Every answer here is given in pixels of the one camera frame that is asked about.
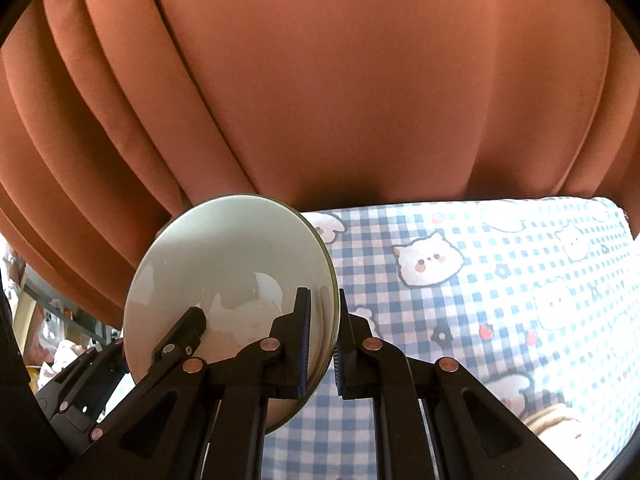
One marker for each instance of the cluttered shelf at left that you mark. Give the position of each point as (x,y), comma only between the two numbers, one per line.
(50,329)

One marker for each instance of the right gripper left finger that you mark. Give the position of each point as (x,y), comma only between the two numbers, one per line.
(191,419)

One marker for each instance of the green floral bowl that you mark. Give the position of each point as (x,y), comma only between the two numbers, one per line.
(241,259)

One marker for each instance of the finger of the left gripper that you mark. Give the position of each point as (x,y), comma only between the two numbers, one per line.
(184,337)

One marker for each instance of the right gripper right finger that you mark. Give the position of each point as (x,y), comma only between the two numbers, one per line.
(434,420)

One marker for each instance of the round yellow floral plate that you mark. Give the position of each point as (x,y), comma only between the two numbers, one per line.
(557,422)

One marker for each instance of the blue checkered bear tablecloth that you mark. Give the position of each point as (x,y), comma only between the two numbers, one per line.
(538,299)

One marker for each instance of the orange curtain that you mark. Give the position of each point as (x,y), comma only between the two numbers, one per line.
(119,115)

